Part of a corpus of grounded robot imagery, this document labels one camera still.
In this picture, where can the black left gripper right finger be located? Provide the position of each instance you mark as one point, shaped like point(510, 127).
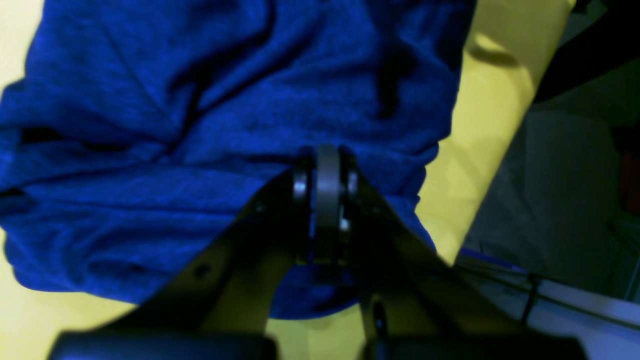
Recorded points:
point(413, 305)

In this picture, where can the aluminium frame rail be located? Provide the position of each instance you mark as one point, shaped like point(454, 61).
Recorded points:
point(606, 327)

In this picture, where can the yellow table cloth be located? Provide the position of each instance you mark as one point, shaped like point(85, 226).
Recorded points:
point(510, 45)

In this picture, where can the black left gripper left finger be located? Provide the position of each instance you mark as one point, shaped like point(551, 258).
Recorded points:
point(217, 308)

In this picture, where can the blue T-shirt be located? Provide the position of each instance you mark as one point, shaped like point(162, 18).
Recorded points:
point(142, 127)

